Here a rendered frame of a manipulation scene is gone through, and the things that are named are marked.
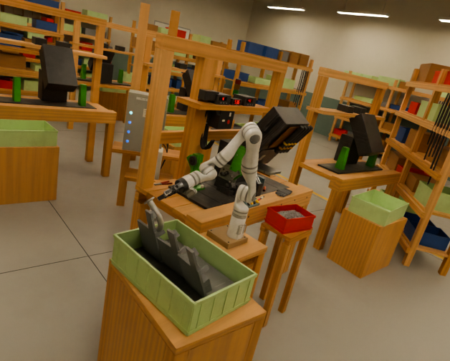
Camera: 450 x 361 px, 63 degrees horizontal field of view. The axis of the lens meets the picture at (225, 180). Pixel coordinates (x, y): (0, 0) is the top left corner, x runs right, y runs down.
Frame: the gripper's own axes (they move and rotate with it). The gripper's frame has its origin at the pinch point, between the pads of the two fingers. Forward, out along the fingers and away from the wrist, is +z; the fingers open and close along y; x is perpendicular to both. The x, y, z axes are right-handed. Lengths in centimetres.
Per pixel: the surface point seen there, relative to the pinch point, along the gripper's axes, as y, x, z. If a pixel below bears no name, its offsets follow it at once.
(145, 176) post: -75, -25, -33
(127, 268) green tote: -17.8, 21.2, 27.2
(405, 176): -128, 128, -396
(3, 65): -592, -447, -134
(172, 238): 12.0, 19.7, 12.2
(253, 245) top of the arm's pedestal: -24, 52, -47
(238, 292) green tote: 13, 57, -1
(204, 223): -39, 25, -34
